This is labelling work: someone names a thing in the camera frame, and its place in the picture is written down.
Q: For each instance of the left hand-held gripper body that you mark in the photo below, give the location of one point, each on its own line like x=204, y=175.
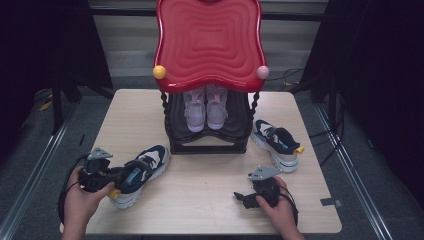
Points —
x=96, y=176

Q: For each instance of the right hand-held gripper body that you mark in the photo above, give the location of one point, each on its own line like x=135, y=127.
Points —
x=265, y=191

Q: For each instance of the navy and white sneaker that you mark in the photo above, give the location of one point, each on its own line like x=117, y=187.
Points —
x=278, y=143
x=146, y=170

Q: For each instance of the purple sandal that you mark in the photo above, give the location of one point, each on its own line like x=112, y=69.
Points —
x=195, y=113
x=216, y=111

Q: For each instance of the red and black shoe rack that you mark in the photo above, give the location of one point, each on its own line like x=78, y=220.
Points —
x=210, y=46

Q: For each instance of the person's right hand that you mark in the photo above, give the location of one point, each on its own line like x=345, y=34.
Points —
x=281, y=213

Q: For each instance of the person's left hand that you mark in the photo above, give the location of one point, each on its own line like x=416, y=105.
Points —
x=80, y=206

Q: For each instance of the grey tape strip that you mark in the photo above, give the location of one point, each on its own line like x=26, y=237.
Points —
x=330, y=202

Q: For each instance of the black metal stand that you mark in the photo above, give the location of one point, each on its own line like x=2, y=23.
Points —
x=57, y=106

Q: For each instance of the black curtain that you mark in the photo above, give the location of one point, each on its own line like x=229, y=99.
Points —
x=40, y=50
x=376, y=83

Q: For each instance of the metal floor rail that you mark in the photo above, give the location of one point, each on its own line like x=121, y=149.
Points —
x=36, y=166
x=353, y=173

